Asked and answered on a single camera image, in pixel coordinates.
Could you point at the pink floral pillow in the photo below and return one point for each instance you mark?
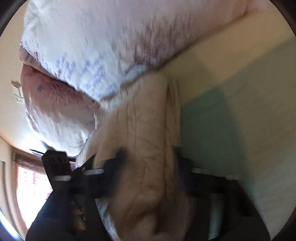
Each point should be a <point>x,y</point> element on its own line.
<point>62,117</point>

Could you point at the beige cable-knit sweater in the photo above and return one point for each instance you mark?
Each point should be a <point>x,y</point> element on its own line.
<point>148,202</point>

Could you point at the green patchwork bed sheet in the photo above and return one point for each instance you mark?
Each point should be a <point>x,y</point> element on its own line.
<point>237,91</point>

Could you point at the white lavender floral pillow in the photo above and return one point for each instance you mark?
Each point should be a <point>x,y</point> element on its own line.
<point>97,46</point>

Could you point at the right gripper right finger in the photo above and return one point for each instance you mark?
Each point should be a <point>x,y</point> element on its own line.
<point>194,179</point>

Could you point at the white wall switch panel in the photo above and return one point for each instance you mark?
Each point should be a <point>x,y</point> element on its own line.
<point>17,91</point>

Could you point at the window with brown frame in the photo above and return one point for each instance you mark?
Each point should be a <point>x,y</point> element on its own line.
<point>32,186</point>

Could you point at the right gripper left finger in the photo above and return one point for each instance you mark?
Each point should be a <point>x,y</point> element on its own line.
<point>99,182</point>

